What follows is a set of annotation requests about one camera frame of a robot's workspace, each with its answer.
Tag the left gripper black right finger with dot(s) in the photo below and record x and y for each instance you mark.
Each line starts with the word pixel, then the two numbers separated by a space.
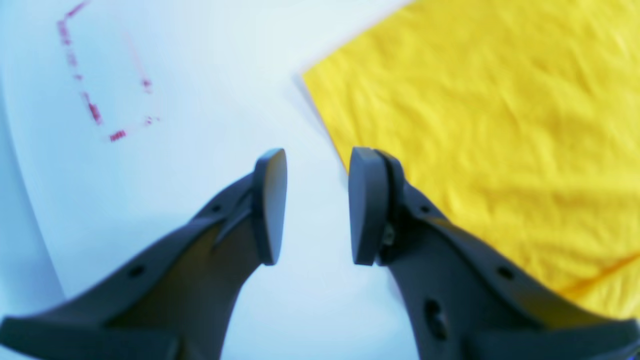
pixel 464 300

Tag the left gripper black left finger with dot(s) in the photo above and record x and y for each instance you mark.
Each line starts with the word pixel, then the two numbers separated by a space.
pixel 175 299

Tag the orange t-shirt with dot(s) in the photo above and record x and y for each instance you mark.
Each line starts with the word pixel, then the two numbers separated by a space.
pixel 518 119

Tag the red tape rectangle marking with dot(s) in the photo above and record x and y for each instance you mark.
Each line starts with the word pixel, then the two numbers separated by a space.
pixel 110 76

